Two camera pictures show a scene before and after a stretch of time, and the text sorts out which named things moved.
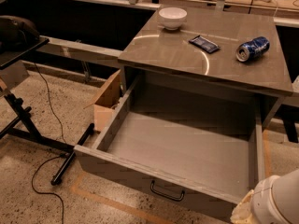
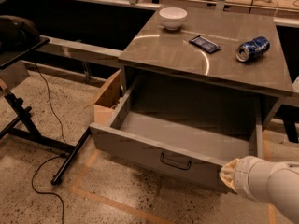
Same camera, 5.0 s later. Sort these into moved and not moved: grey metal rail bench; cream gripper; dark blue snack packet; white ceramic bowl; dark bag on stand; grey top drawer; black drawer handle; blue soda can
Moved: grey top drawer; black drawer handle; cream gripper
Not moved: grey metal rail bench; dark bag on stand; dark blue snack packet; blue soda can; white ceramic bowl
